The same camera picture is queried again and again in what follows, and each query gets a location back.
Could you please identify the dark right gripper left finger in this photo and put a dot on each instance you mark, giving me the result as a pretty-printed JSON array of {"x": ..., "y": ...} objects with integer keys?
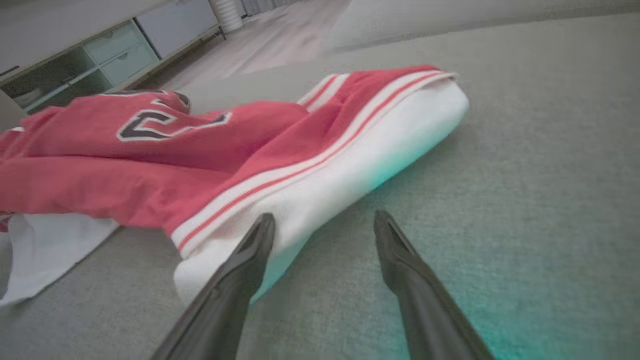
[{"x": 225, "y": 300}]

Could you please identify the large grey sofa seat cushion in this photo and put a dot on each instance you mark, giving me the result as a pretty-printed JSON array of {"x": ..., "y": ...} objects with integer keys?
[{"x": 525, "y": 175}]

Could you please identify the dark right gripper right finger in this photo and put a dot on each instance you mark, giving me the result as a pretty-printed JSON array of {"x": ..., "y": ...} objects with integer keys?
[{"x": 425, "y": 310}]

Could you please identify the white ribbed cylinder appliance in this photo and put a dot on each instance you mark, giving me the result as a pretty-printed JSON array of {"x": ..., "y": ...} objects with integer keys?
[{"x": 227, "y": 15}]

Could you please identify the grey pleated curtain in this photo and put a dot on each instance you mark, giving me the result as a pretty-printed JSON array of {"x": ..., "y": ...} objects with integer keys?
[{"x": 265, "y": 5}]

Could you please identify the grey cabinet with mint drawers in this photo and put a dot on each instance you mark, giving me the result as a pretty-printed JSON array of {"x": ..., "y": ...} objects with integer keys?
[{"x": 125, "y": 55}]

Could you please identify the red basketball jersey white trim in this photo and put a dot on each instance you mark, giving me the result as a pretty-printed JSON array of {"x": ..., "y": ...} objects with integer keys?
[{"x": 150, "y": 160}]

